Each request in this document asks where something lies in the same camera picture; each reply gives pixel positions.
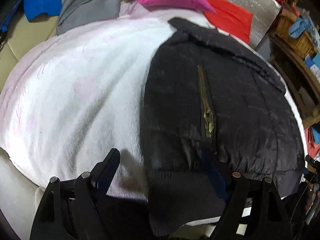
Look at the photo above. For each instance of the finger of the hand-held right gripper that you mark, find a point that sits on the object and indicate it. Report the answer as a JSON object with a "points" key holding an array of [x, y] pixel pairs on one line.
{"points": [[310, 160]]}

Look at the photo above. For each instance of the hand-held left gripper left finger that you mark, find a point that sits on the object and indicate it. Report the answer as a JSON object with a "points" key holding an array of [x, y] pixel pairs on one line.
{"points": [[107, 170]]}

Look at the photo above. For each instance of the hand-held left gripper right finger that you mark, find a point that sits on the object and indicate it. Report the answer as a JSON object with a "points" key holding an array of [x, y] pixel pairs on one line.
{"points": [[217, 180]]}

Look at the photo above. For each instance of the black puffer jacket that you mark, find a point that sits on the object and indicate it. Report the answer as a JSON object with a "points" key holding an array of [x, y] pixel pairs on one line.
{"points": [[237, 105]]}

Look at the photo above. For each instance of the pile of red cloths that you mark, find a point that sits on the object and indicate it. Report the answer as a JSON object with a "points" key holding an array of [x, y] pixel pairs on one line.
{"points": [[313, 137]]}

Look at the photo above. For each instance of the white fleece blanket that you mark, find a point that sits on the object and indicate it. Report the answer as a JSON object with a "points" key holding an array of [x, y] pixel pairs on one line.
{"points": [[75, 92]]}

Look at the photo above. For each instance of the wooden table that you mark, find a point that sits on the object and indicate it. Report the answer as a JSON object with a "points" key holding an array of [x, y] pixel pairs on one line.
{"points": [[295, 75]]}

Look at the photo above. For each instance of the blue cardboard box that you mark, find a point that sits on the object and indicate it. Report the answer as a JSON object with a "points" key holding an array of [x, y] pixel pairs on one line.
{"points": [[313, 65]]}

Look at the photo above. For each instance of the wicker basket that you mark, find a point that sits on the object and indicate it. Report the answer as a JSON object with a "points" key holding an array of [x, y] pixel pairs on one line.
{"points": [[297, 40]]}

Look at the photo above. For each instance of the light blue cloth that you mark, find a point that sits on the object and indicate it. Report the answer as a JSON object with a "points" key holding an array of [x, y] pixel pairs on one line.
{"points": [[300, 27]]}

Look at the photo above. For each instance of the beige sofa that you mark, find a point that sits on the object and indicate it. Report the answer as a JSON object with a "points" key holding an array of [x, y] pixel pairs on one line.
{"points": [[27, 37]]}

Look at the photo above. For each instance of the red pillow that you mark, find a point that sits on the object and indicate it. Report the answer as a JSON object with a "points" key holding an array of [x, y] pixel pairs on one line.
{"points": [[230, 17]]}

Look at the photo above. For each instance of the grey jacket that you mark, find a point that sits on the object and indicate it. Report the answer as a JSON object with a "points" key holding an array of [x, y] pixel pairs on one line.
{"points": [[92, 5]]}

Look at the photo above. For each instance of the blue jacket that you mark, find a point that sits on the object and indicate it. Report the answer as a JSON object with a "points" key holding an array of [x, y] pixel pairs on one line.
{"points": [[40, 5]]}

